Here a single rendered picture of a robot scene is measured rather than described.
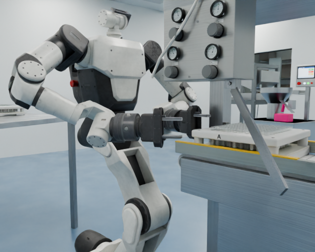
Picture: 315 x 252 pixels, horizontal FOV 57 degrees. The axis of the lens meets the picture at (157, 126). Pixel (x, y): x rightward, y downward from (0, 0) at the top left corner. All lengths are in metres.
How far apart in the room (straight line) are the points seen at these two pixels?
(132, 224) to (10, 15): 4.85
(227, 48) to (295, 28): 5.87
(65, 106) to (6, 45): 4.64
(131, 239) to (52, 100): 0.60
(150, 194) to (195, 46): 0.63
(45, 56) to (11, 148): 4.57
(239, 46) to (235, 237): 0.50
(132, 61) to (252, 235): 0.79
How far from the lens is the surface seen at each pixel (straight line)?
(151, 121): 0.88
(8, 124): 1.93
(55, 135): 5.68
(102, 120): 0.93
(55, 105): 0.92
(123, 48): 1.21
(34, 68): 0.94
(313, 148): 0.96
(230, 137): 0.77
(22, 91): 0.93
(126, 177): 1.19
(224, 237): 0.89
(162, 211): 1.18
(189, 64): 0.78
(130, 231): 1.17
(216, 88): 1.10
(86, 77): 1.24
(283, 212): 0.73
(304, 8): 0.96
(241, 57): 0.74
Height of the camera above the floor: 1.06
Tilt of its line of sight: 6 degrees down
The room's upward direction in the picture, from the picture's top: straight up
